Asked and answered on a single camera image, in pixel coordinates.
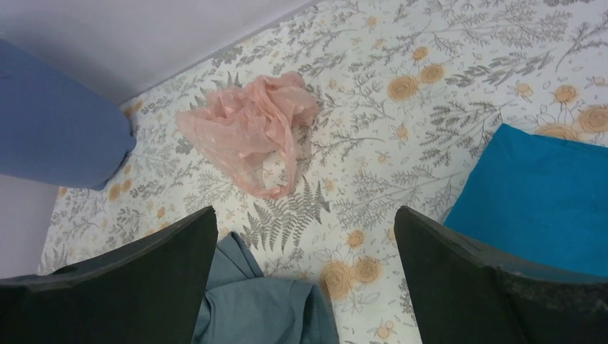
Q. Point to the blue plastic trash bin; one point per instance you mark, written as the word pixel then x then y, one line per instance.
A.
pixel 55 130

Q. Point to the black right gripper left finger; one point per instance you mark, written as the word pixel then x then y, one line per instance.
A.
pixel 148 291

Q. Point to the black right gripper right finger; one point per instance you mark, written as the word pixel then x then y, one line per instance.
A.
pixel 465 291

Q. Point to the pink plastic trash bag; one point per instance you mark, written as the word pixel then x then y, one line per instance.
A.
pixel 240 126

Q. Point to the floral patterned tablecloth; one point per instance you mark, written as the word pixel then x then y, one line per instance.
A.
pixel 410 93

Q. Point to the grey-blue crumpled shirt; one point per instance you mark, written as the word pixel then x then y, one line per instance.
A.
pixel 242 305

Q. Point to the bright blue folded cloth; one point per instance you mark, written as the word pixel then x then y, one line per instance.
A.
pixel 539 198

